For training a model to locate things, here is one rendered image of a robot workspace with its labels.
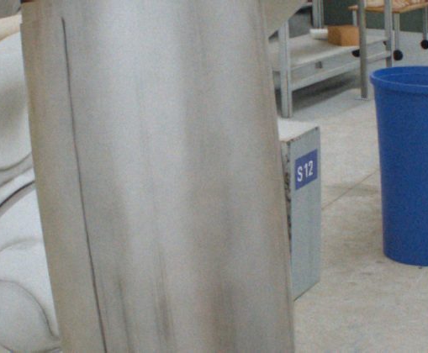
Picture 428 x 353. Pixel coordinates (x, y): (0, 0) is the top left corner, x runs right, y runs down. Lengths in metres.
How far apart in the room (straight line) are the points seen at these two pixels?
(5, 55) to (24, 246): 0.16
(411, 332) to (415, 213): 0.69
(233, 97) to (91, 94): 0.05
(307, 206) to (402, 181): 2.76
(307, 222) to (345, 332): 2.24
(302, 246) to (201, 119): 0.88
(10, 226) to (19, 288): 0.07
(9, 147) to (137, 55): 0.51
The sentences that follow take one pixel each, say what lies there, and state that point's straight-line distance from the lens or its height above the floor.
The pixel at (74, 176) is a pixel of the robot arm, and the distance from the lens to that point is 0.40.
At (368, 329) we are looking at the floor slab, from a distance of 3.51.
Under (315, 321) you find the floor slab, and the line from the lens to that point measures 3.59.
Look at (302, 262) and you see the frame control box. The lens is 1.27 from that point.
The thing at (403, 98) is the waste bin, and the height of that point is 0.66.
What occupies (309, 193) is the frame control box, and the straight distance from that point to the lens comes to 1.26.
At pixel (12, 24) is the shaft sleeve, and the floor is 1.26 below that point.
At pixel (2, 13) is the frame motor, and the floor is 1.26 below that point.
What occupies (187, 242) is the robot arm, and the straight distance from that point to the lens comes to 0.39.
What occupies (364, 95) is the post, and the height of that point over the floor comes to 0.03.
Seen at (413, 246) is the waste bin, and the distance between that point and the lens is 4.07.
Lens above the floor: 1.39
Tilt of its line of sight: 15 degrees down
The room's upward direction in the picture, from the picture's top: 2 degrees counter-clockwise
